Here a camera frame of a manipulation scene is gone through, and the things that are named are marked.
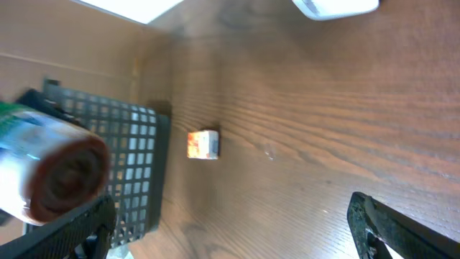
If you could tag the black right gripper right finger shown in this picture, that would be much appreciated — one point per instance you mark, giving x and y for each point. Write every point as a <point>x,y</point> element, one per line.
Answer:
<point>377,229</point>

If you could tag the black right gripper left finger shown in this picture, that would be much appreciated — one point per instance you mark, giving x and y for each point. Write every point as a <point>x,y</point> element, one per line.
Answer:
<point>84,232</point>

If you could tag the green lid white jar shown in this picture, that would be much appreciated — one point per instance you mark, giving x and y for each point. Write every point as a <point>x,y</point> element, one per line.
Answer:
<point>48,166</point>

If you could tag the orange snack box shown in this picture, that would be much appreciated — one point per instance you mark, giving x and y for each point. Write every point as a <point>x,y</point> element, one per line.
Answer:
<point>203,145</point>

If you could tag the white barcode scanner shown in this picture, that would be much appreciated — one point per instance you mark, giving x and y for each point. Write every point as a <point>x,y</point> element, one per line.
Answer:
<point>321,10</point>

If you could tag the grey plastic mesh basket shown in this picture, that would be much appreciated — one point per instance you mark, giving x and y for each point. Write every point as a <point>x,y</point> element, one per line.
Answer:
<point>137,138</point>

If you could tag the brown cardboard panel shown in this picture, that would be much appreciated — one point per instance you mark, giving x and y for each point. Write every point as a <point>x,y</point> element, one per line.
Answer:
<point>83,48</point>

